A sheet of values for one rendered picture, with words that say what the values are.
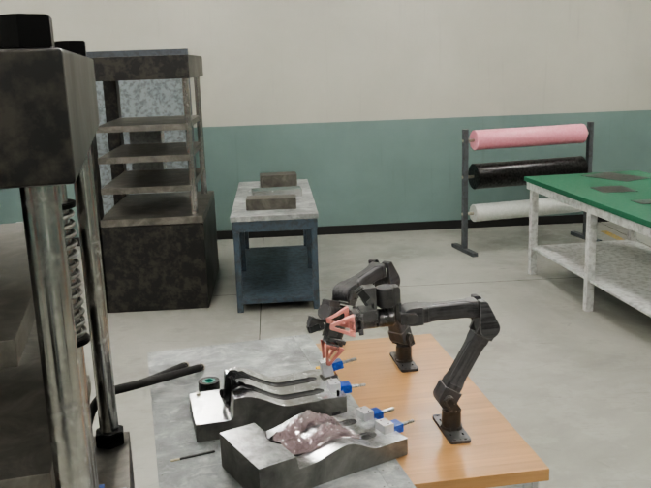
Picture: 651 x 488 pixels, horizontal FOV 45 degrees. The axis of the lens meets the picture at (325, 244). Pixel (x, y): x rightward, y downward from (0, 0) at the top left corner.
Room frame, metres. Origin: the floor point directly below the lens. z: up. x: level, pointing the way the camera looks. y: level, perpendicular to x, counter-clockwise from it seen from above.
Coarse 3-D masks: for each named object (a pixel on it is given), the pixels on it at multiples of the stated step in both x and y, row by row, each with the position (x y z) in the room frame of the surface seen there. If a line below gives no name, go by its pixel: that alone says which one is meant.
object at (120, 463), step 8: (128, 432) 2.43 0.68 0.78; (128, 440) 2.37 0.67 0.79; (96, 448) 2.32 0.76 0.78; (104, 448) 2.32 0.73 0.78; (112, 448) 2.31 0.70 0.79; (120, 448) 2.31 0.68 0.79; (128, 448) 2.31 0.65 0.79; (96, 456) 2.27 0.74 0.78; (104, 456) 2.26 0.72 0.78; (112, 456) 2.26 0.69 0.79; (120, 456) 2.26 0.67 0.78; (128, 456) 2.26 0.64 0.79; (104, 464) 2.21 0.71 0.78; (112, 464) 2.21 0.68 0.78; (120, 464) 2.21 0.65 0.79; (128, 464) 2.21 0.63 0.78; (104, 472) 2.17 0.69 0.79; (112, 472) 2.17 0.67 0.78; (120, 472) 2.16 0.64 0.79; (128, 472) 2.16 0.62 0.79; (104, 480) 2.12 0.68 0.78; (112, 480) 2.11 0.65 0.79; (120, 480) 2.11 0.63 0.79; (128, 480) 2.11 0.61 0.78
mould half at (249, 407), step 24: (264, 384) 2.51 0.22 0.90; (312, 384) 2.53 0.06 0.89; (192, 408) 2.44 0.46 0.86; (216, 408) 2.43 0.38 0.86; (240, 408) 2.34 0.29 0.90; (264, 408) 2.36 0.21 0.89; (288, 408) 2.38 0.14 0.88; (312, 408) 2.40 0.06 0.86; (336, 408) 2.42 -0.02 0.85; (216, 432) 2.32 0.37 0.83
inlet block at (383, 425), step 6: (378, 420) 2.25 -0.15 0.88; (384, 420) 2.25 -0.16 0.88; (390, 420) 2.28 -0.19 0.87; (396, 420) 2.27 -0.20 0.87; (408, 420) 2.29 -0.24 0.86; (414, 420) 2.30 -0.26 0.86; (378, 426) 2.24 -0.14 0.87; (384, 426) 2.21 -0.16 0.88; (390, 426) 2.22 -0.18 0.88; (396, 426) 2.24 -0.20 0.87; (402, 426) 2.25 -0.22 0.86; (384, 432) 2.21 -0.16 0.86; (390, 432) 2.22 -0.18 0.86
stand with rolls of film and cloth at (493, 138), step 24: (480, 144) 7.88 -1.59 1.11; (504, 144) 7.96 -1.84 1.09; (528, 144) 8.05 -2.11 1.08; (552, 144) 8.17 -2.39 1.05; (480, 168) 7.88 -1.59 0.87; (504, 168) 7.93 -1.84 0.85; (528, 168) 8.00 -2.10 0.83; (552, 168) 8.06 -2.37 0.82; (576, 168) 8.13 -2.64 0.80; (480, 216) 7.89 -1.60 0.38; (504, 216) 7.97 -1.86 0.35; (528, 216) 8.08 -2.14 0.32; (600, 240) 8.08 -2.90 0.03
